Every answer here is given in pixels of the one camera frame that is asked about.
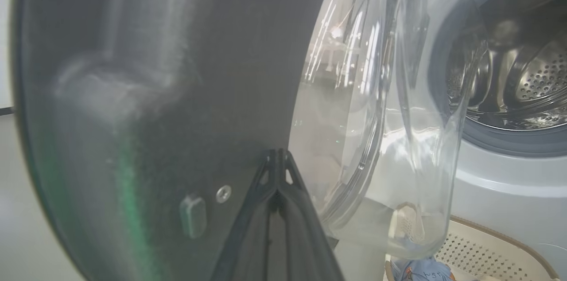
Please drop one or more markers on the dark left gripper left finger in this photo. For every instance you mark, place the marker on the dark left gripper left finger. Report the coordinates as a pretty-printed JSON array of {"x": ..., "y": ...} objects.
[{"x": 248, "y": 245}]

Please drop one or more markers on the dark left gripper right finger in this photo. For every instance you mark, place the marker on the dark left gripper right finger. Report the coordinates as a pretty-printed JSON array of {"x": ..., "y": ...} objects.
[{"x": 305, "y": 245}]

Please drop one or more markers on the blue fox print garment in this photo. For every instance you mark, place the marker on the blue fox print garment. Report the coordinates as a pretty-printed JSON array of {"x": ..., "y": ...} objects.
[{"x": 421, "y": 270}]

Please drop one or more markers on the black round glass washer door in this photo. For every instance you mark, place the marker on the black round glass washer door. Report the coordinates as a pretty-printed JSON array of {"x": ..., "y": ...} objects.
[{"x": 177, "y": 50}]

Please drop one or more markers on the white front-load washing machine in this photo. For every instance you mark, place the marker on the white front-load washing machine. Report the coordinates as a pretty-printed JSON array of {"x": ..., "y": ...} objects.
[{"x": 509, "y": 192}]

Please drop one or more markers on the washing machine drum interior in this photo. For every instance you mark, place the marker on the washing machine drum interior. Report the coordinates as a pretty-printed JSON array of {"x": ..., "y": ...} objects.
[{"x": 540, "y": 72}]

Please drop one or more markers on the cream perforated laundry basket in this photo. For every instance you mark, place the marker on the cream perforated laundry basket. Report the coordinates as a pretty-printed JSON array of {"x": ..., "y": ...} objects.
[{"x": 483, "y": 250}]

